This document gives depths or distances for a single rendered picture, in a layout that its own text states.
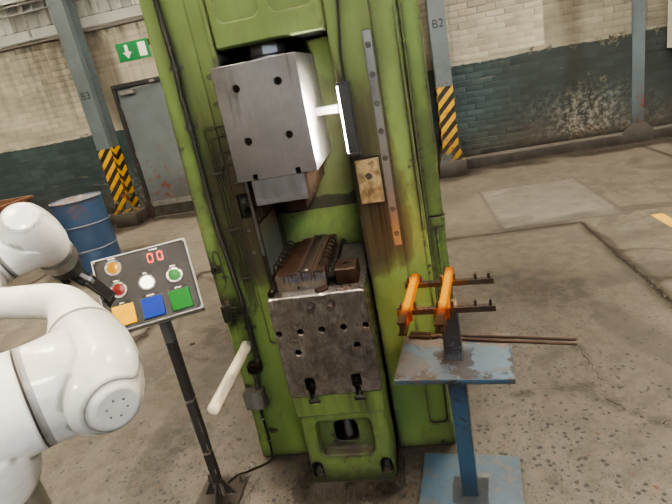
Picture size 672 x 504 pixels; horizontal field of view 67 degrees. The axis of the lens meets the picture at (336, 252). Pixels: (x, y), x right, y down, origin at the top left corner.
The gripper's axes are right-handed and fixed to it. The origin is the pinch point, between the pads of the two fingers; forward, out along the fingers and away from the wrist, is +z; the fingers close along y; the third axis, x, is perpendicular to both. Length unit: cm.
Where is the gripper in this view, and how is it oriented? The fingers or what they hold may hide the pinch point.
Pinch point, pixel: (89, 290)
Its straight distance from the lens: 153.2
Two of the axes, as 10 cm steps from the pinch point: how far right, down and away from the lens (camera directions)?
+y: -9.1, -4.1, 1.0
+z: -1.0, 4.2, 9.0
